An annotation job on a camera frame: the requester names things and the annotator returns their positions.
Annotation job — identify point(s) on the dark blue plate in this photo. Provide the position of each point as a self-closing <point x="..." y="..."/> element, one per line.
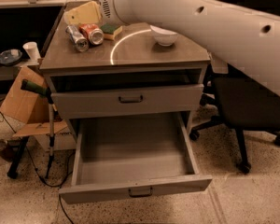
<point x="10" y="57"/>

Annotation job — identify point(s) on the black office chair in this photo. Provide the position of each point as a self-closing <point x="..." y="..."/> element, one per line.
<point x="242" y="103"/>

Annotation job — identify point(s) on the low side shelf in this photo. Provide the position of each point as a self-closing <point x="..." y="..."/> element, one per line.
<point x="10" y="72"/>

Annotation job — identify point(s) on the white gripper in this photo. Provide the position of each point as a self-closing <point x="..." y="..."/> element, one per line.
<point x="106" y="6"/>

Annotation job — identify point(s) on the brown round floor container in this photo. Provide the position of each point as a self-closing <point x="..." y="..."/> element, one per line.
<point x="6" y="151"/>

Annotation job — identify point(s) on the open middle drawer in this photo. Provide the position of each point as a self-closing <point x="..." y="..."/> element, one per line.
<point x="133" y="157"/>

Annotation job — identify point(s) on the green yellow sponge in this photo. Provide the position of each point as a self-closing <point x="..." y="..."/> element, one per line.
<point x="111" y="31"/>

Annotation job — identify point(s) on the silver blue soda can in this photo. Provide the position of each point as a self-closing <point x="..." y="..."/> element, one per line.
<point x="80" y="42"/>

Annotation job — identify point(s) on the brown cardboard box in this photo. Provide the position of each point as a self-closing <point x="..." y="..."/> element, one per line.
<point x="27" y="107"/>

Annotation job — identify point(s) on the upper grey drawer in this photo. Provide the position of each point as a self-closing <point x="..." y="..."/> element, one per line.
<point x="96" y="104"/>

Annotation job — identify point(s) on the red coke can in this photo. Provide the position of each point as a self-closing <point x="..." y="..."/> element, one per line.
<point x="93" y="33"/>

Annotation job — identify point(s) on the grey drawer cabinet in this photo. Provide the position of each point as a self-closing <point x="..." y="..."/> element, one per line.
<point x="133" y="60"/>

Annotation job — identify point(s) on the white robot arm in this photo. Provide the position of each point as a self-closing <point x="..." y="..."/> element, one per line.
<point x="247" y="39"/>

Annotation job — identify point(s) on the white bowl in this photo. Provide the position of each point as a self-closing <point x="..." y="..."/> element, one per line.
<point x="163" y="37"/>

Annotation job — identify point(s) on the white paper cup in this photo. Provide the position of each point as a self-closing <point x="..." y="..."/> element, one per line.
<point x="31" y="49"/>

